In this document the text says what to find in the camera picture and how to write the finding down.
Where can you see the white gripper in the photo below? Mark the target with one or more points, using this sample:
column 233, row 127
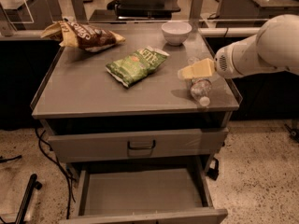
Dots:
column 222, row 63

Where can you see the clear plastic water bottle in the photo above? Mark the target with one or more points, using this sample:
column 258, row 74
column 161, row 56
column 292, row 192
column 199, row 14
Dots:
column 199, row 87

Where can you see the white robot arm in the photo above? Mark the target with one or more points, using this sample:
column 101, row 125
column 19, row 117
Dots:
column 275, row 48

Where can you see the closed top drawer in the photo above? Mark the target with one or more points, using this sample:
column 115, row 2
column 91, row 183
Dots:
column 113, row 146

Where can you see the grey drawer cabinet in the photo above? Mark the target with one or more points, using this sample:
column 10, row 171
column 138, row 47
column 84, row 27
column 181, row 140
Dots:
column 79, row 96

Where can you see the open middle drawer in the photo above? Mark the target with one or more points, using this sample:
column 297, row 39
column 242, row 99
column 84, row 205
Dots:
column 145, row 191

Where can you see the white ceramic bowl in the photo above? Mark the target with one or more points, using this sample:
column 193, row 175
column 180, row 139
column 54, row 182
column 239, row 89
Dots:
column 176, row 32

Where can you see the green chip bag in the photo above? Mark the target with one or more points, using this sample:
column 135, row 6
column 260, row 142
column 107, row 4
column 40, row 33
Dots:
column 137, row 65

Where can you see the brown chip bag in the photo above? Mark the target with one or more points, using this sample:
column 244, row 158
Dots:
column 82, row 36

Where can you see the black bar on floor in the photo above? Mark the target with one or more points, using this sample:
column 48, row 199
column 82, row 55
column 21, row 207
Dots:
column 33, row 184

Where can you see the black drawer handle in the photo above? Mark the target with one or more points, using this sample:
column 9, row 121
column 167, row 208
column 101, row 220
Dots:
column 141, row 145

